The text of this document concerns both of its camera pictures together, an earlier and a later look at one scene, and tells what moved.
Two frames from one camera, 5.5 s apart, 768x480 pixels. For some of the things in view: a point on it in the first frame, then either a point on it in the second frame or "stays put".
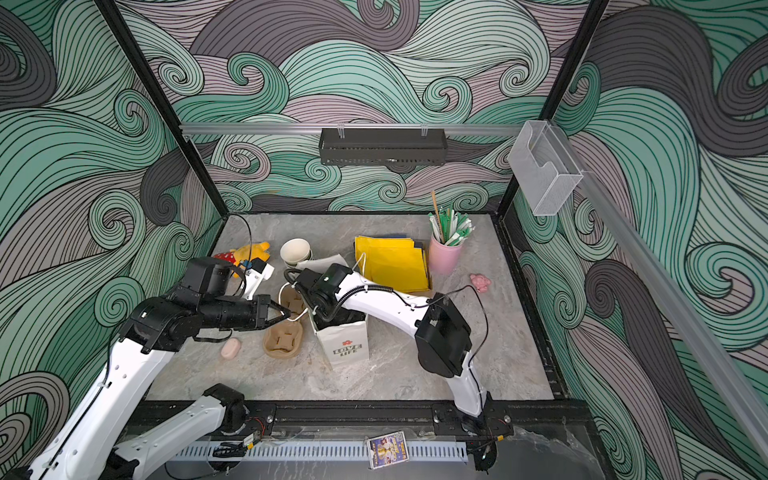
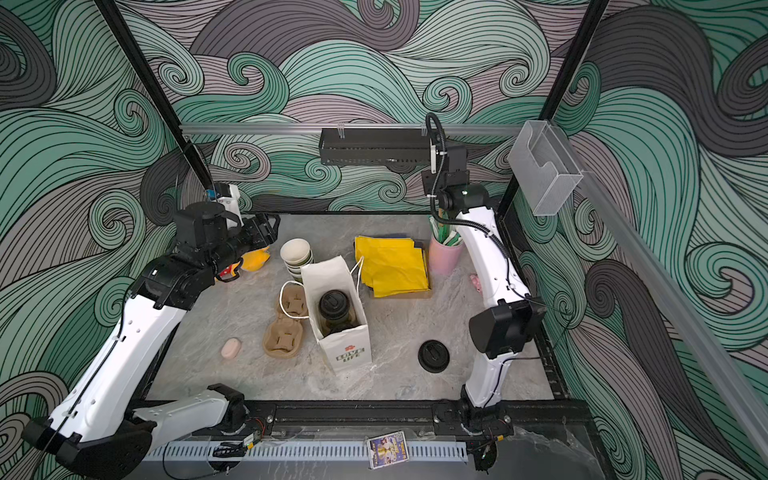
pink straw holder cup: (443, 259) stays put
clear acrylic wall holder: (545, 169) stays put
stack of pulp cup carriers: (283, 339) stays put
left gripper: (262, 315) to (259, 228)
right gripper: (320, 316) to (432, 177)
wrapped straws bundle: (447, 225) stays put
